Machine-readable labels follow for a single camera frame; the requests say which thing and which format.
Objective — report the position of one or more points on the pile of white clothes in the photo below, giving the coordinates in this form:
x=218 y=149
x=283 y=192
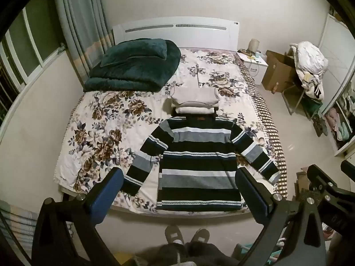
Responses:
x=310 y=61

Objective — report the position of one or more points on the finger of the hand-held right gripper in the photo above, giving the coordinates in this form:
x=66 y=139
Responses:
x=349 y=169
x=321 y=178

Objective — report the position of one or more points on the pale green curtain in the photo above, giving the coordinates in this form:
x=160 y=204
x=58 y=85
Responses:
x=80 y=27

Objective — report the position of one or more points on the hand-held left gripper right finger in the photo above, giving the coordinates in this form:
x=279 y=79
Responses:
x=253 y=196

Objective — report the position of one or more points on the folded beige garment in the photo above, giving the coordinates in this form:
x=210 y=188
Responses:
x=194 y=97

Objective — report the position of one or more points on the dark green blanket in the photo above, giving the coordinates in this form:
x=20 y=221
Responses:
x=133 y=74

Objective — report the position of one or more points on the white nightstand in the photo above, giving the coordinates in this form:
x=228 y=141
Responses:
x=256 y=69

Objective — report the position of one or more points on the beige table lamp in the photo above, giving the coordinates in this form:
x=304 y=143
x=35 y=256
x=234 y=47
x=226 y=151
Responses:
x=253 y=45

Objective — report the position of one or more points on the large cardboard box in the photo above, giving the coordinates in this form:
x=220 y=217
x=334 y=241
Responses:
x=277 y=72

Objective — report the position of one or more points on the dark green pillow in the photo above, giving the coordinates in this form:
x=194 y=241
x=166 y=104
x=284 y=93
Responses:
x=133 y=52

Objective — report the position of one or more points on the mint folded clothes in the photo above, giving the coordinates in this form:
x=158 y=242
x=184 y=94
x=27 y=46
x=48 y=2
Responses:
x=344 y=131

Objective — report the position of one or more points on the person's shoe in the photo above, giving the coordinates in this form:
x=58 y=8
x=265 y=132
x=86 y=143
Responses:
x=200 y=237
x=174 y=234

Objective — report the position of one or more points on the striped knit sweater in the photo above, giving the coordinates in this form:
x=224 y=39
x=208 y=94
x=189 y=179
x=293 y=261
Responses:
x=194 y=166

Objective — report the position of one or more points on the small cardboard box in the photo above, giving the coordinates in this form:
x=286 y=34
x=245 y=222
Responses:
x=302 y=181

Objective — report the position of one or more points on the person's right shoe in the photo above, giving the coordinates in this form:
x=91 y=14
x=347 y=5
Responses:
x=200 y=237

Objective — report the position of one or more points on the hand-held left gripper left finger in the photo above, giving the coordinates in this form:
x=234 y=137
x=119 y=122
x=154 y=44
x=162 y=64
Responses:
x=106 y=196

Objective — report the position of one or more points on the person's left shoe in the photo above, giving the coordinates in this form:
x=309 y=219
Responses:
x=174 y=234

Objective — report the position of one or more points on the bed with floral sheet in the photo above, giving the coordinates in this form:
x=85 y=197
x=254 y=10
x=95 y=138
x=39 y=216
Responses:
x=111 y=133

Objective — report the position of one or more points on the window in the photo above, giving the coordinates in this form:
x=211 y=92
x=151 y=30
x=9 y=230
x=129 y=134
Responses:
x=25 y=52

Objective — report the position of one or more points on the folding chair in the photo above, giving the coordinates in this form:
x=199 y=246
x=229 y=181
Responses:
x=294 y=97

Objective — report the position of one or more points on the white wardrobe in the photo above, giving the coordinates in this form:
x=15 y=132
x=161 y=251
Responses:
x=335 y=50

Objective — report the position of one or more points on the white headboard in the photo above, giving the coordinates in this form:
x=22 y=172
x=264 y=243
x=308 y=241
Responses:
x=177 y=34

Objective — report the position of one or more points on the folded cream garment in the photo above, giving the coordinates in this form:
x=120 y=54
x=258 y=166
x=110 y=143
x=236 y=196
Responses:
x=194 y=110

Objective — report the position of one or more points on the pink folded clothes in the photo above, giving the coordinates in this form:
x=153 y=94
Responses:
x=331 y=119

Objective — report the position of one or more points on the pale striped cloth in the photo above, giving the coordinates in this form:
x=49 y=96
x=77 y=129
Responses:
x=16 y=221

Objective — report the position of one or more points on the person's grey pants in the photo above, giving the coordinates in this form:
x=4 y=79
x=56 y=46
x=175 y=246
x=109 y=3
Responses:
x=180 y=255

